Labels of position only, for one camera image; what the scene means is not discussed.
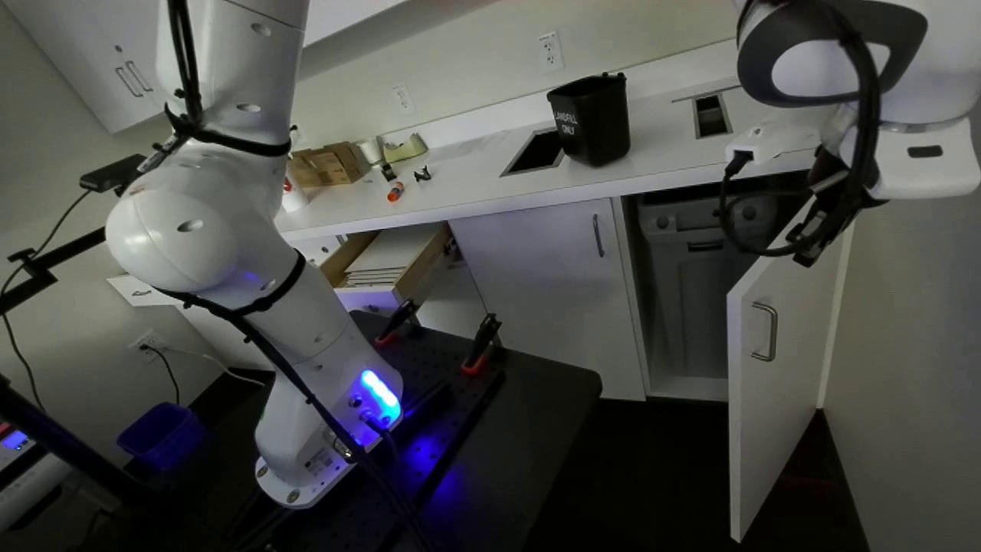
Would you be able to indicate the black bin on counter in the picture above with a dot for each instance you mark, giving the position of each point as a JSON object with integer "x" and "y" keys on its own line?
{"x": 592, "y": 118}

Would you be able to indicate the green sponge pad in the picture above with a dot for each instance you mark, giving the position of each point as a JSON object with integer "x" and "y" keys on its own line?
{"x": 407, "y": 147}

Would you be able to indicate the closed white cabinet door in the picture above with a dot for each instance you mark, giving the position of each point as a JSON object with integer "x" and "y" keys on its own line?
{"x": 563, "y": 295}

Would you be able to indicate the white cabinet door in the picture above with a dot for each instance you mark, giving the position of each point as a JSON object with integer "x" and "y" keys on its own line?
{"x": 563, "y": 295}
{"x": 784, "y": 349}

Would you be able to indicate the small black object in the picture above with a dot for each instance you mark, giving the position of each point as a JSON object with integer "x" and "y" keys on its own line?
{"x": 420, "y": 176}

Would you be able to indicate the grey trash bin in cabinet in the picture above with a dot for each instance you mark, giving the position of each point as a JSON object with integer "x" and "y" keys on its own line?
{"x": 690, "y": 281}

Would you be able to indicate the blue plastic bin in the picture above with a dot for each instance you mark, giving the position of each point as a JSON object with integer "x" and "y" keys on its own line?
{"x": 160, "y": 435}

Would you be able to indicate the white counter cabinet unit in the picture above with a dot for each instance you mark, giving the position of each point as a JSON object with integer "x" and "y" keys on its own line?
{"x": 654, "y": 134}

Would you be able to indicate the black camera on stand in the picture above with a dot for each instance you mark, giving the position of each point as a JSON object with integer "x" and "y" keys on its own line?
{"x": 111, "y": 173}

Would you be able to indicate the black camera stand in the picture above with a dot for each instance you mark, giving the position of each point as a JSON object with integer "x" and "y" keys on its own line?
{"x": 46, "y": 265}

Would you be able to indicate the white wall outlet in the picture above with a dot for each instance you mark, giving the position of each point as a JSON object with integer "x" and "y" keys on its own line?
{"x": 552, "y": 46}

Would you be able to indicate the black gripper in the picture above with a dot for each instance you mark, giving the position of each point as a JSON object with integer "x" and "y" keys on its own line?
{"x": 842, "y": 194}

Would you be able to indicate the small red object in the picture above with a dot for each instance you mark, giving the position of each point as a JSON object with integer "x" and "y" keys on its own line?
{"x": 394, "y": 190}

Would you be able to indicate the brown cardboard box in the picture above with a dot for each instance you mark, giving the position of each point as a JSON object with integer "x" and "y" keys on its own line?
{"x": 328, "y": 163}

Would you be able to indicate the open wooden drawer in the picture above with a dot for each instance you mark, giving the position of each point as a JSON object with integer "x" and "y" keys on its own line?
{"x": 394, "y": 261}

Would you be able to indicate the red black clamp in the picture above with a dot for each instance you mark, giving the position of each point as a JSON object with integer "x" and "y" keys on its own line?
{"x": 401, "y": 324}
{"x": 482, "y": 346}

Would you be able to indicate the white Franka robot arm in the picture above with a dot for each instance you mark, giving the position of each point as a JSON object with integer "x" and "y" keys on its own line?
{"x": 224, "y": 225}

